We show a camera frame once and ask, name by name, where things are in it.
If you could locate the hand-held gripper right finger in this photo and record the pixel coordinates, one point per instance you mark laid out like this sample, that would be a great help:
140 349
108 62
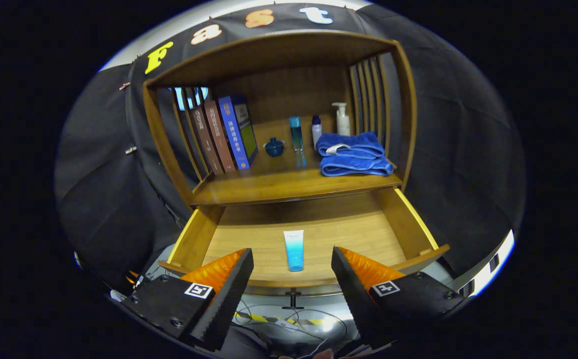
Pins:
361 304

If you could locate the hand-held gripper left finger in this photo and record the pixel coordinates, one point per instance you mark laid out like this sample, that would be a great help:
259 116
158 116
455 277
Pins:
219 309

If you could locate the wooden drawer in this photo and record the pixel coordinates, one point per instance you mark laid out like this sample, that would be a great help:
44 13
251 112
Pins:
349 224

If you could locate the blue white tube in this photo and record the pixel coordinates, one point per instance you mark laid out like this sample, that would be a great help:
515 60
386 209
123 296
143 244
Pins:
294 252

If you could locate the wooden cabinet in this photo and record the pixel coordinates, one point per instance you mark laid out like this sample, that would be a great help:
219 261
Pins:
279 55

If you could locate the yellow black striped tape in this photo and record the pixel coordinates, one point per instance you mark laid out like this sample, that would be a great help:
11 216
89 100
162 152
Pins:
264 318

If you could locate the black floor device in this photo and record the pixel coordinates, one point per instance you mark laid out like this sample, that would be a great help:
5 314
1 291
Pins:
138 282

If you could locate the blue folded towel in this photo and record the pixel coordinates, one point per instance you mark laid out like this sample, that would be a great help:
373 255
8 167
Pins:
354 157

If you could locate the white panel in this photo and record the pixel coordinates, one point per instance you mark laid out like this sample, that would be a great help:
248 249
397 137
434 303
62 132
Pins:
505 252

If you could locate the blue lidded teacup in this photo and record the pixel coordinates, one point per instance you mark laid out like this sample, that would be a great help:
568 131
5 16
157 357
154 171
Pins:
274 148

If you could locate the reddish brown book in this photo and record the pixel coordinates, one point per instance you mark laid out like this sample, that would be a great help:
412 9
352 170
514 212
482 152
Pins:
218 134

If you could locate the white bottle dark cap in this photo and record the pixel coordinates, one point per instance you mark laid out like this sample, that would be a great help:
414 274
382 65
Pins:
316 133

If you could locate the blue book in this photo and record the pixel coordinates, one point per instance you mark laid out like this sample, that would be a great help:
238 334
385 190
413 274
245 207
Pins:
231 129

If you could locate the white pump bottle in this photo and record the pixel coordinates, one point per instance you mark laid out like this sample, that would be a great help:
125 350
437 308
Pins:
342 122

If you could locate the silver clip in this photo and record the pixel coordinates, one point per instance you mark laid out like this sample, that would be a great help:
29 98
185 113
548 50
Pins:
130 149

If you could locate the teal glass bottle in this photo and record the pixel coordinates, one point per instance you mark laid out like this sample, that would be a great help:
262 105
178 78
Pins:
296 132

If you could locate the black backdrop cloth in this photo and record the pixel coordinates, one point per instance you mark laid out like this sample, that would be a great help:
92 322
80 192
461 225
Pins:
468 149

